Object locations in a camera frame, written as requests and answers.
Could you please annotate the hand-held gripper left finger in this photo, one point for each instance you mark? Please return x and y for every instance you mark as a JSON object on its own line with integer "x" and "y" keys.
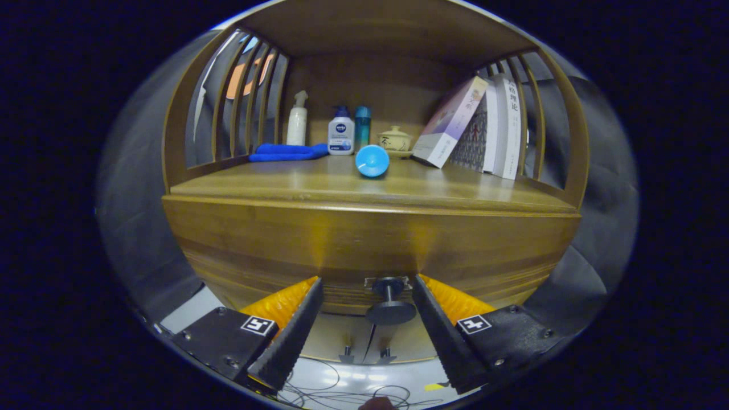
{"x": 287, "y": 341}

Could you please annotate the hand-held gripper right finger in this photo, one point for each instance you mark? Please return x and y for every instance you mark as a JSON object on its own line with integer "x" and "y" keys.
{"x": 444, "y": 341}

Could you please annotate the wooden drawer with black knob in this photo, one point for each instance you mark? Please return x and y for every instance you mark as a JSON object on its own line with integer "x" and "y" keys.
{"x": 364, "y": 245}

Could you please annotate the blue cosmetic tube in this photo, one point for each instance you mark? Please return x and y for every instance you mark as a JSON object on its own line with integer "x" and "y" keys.
{"x": 372, "y": 161}

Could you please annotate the wooden cabinet door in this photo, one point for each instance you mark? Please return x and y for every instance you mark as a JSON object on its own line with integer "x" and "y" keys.
{"x": 342, "y": 336}
{"x": 410, "y": 341}

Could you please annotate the wooden countertop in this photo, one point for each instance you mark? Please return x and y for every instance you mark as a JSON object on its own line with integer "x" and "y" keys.
{"x": 319, "y": 182}

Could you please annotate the wooden cabinet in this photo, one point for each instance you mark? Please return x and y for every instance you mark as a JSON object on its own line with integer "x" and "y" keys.
{"x": 387, "y": 25}

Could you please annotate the yellow floor tape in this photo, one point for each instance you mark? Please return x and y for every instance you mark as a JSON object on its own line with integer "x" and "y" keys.
{"x": 435, "y": 386}

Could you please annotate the blue folded cloth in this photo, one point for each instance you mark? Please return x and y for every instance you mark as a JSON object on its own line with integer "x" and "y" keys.
{"x": 285, "y": 152}

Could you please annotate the beige ceramic lidded pot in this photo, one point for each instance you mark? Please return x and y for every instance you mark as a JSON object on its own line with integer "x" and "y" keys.
{"x": 394, "y": 140}

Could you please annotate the white lotion bottle blue cap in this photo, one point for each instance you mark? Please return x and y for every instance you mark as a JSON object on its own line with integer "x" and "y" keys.
{"x": 341, "y": 139}

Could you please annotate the white spray bottle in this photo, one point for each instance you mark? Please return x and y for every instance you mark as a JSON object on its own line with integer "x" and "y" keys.
{"x": 296, "y": 128}

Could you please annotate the white book black lettering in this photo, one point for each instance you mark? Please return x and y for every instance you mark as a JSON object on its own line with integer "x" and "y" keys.
{"x": 511, "y": 136}

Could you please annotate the white book plain spine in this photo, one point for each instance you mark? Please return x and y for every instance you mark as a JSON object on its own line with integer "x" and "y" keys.
{"x": 491, "y": 131}

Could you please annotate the leaning purple white book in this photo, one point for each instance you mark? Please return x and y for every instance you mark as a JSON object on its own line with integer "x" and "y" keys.
{"x": 450, "y": 125}

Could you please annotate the teal bottle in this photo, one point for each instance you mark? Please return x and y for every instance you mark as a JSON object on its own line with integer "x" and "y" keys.
{"x": 363, "y": 128}

